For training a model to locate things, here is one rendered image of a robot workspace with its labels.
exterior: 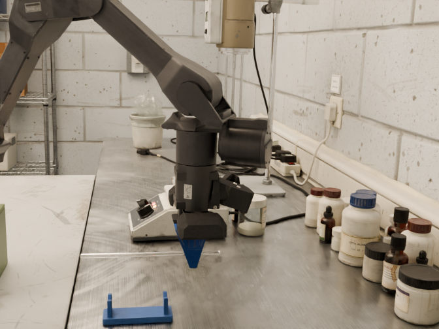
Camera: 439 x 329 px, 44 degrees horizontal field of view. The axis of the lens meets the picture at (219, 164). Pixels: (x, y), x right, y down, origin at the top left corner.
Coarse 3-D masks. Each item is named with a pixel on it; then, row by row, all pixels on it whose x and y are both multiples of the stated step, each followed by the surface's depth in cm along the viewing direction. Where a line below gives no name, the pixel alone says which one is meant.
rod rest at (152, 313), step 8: (104, 312) 80; (112, 312) 80; (120, 312) 80; (128, 312) 80; (136, 312) 80; (144, 312) 80; (152, 312) 80; (160, 312) 80; (168, 312) 80; (104, 320) 78; (112, 320) 78; (120, 320) 78; (128, 320) 78; (136, 320) 78; (144, 320) 79; (152, 320) 79; (160, 320) 79; (168, 320) 79
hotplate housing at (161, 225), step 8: (168, 200) 116; (168, 208) 111; (224, 208) 114; (160, 216) 111; (168, 216) 111; (224, 216) 113; (144, 224) 111; (152, 224) 111; (160, 224) 111; (168, 224) 111; (136, 232) 110; (144, 232) 111; (152, 232) 111; (160, 232) 111; (168, 232) 112; (136, 240) 111; (144, 240) 111
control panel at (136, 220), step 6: (156, 198) 120; (156, 204) 117; (132, 210) 121; (156, 210) 113; (162, 210) 111; (132, 216) 117; (138, 216) 115; (150, 216) 112; (132, 222) 114; (138, 222) 112
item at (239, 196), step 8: (224, 176) 82; (232, 176) 83; (216, 184) 76; (224, 184) 76; (232, 184) 79; (240, 184) 82; (216, 192) 76; (224, 192) 76; (232, 192) 77; (240, 192) 77; (248, 192) 77; (216, 200) 76; (224, 200) 77; (232, 200) 77; (240, 200) 77; (248, 200) 77; (216, 208) 76; (240, 208) 77; (248, 208) 78
